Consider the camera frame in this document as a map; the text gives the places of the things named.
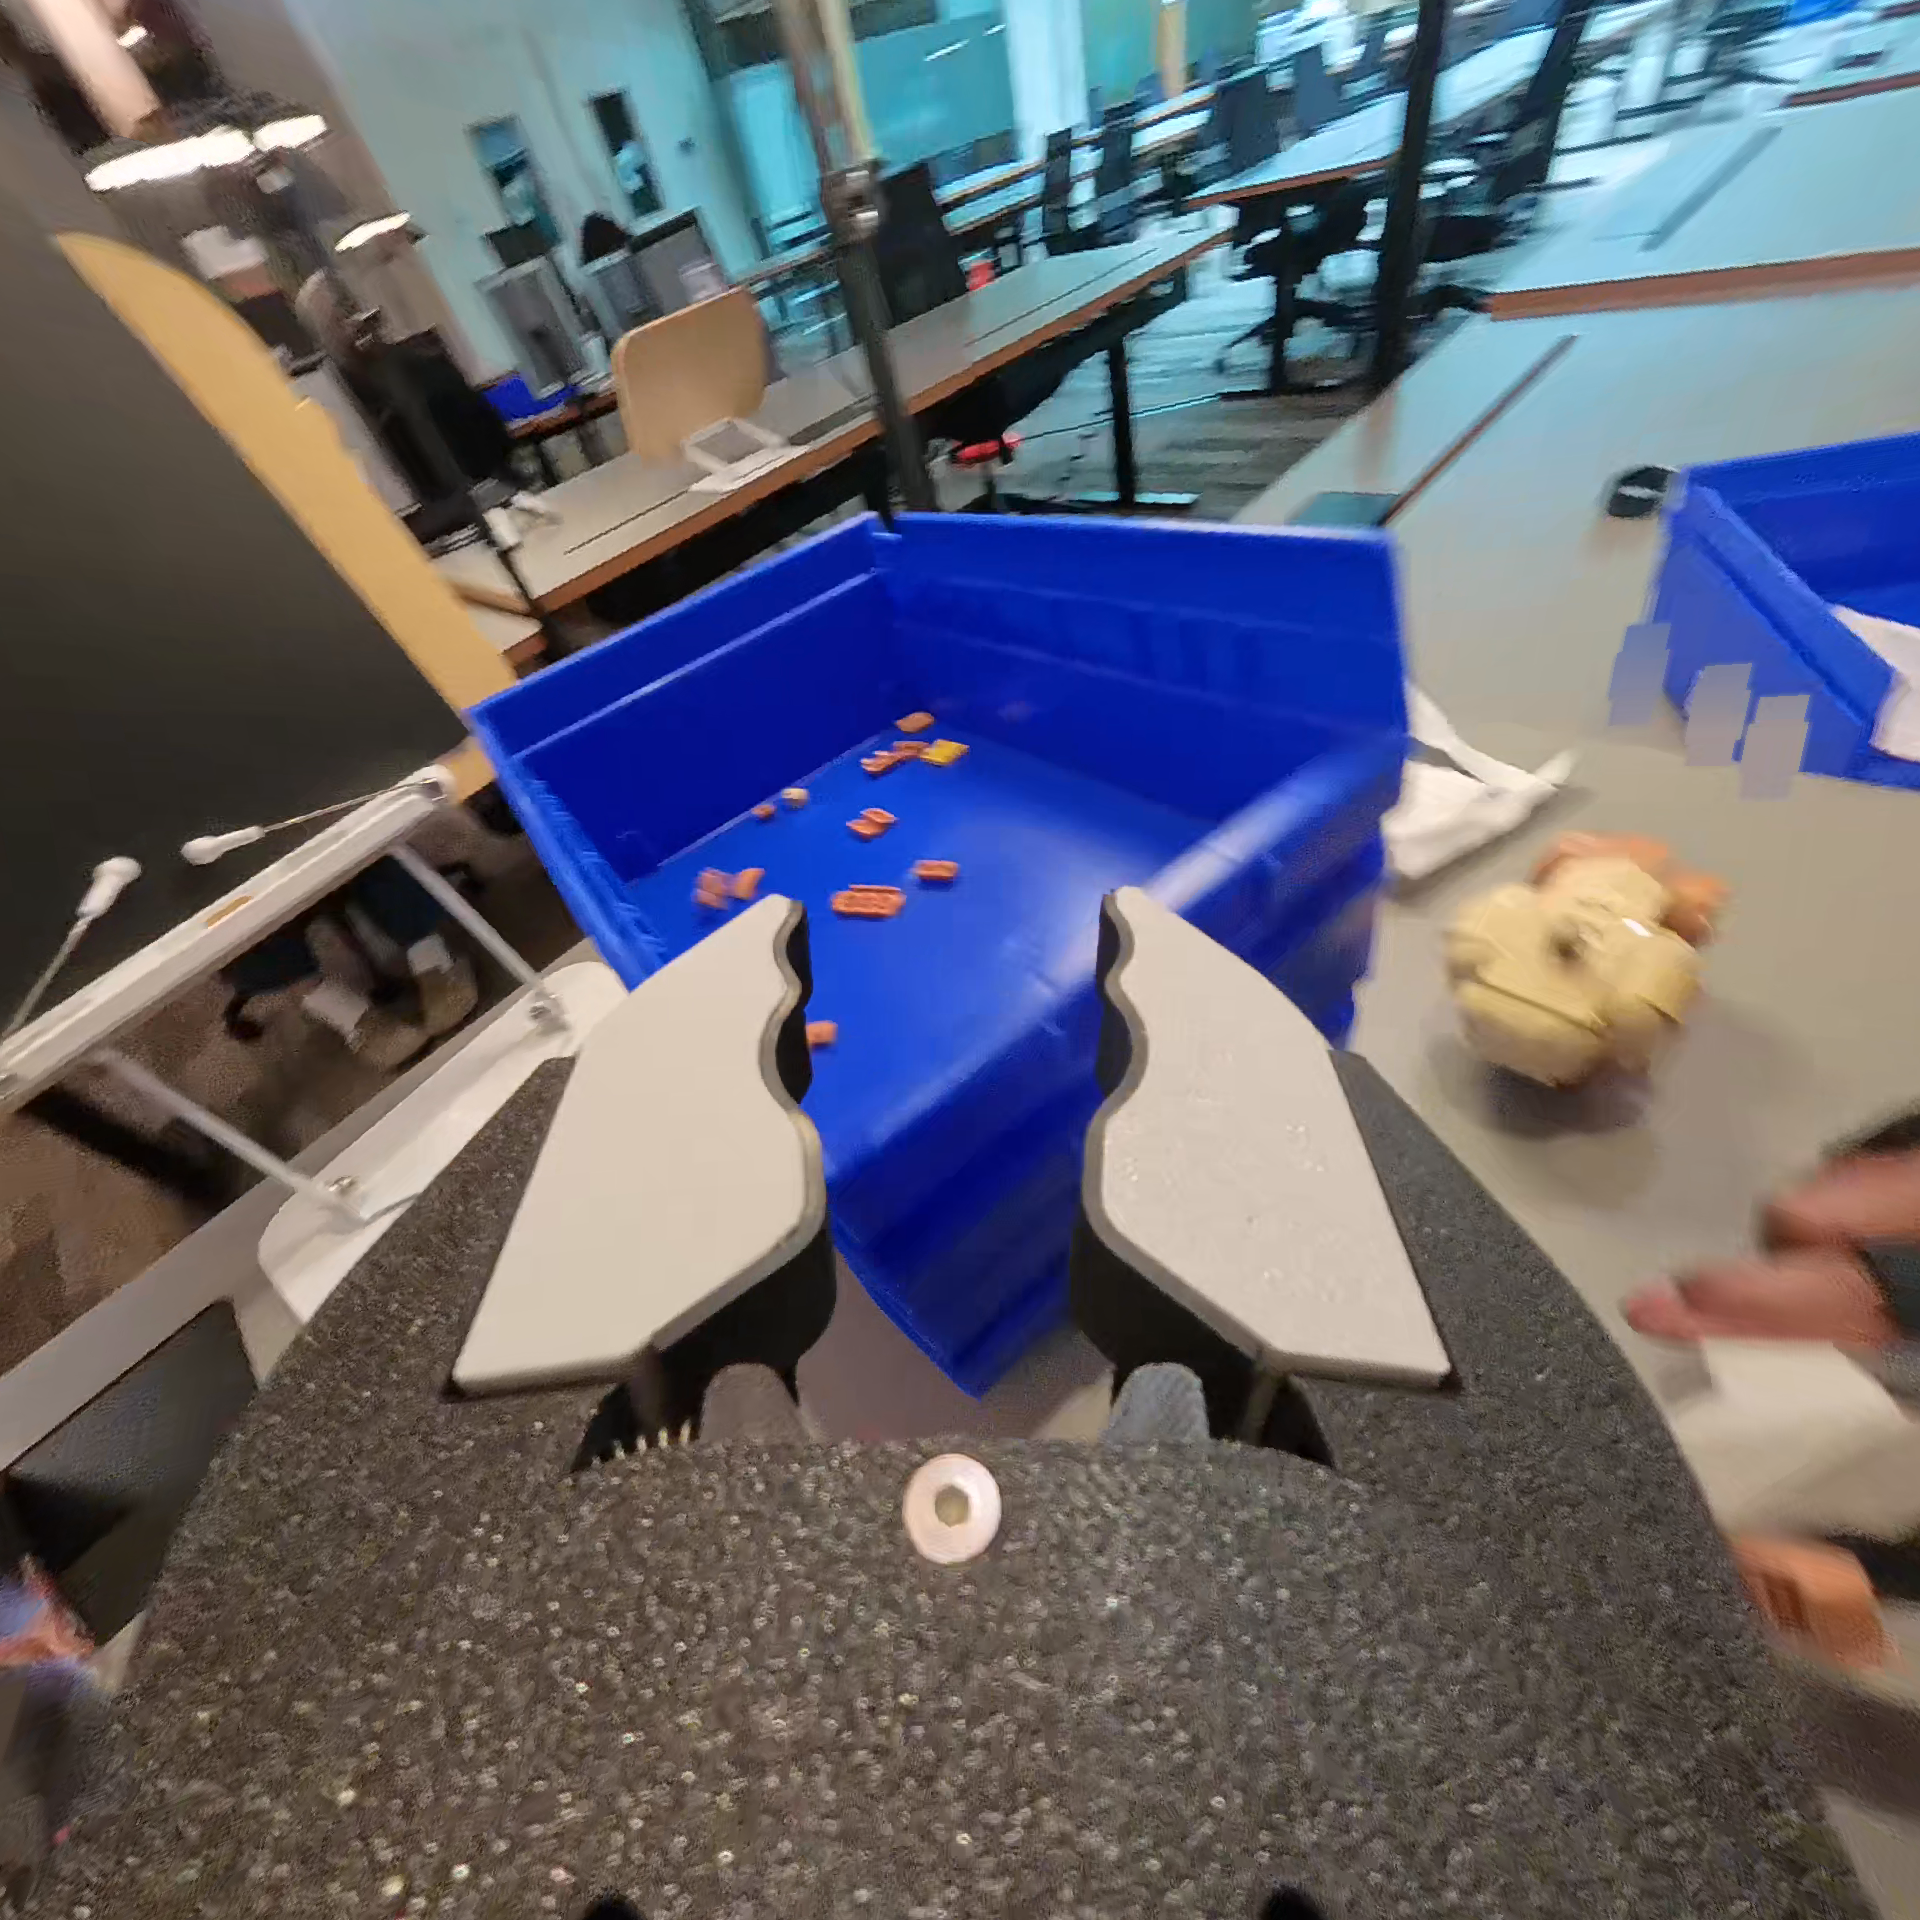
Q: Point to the torn white paper bag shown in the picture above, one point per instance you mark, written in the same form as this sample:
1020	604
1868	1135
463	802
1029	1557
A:
1472	794

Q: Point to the person's right hand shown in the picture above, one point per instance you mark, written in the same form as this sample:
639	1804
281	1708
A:
1788	1292

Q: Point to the scattered small orange bricks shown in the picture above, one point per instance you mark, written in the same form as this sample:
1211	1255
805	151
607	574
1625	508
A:
869	858

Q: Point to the grey desk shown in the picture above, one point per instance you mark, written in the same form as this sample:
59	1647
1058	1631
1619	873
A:
1561	512

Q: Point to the small blue storage bin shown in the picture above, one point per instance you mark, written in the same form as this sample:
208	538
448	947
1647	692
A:
1771	587

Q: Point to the white curved board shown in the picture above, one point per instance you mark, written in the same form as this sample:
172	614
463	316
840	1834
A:
424	1157

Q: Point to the tan brown brick toy figure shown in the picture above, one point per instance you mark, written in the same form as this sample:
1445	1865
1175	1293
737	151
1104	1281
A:
1575	961

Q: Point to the long wooden table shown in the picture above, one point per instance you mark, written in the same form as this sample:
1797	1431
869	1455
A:
903	360
1743	210

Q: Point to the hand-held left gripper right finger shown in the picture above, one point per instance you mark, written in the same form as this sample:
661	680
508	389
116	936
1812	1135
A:
1276	1201

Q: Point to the light wooden chair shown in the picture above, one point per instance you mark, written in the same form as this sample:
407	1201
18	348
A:
697	366

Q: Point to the white paper sheet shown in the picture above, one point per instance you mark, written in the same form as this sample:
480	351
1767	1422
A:
1887	676

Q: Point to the white metal stand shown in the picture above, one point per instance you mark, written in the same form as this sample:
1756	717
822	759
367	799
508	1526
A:
239	961

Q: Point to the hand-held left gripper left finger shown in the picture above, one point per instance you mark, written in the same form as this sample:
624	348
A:
644	1201

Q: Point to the black board with wooden edge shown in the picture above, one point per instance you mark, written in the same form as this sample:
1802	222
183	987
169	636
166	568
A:
153	602

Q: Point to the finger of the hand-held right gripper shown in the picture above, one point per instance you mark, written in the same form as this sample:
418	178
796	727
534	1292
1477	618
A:
1802	1434

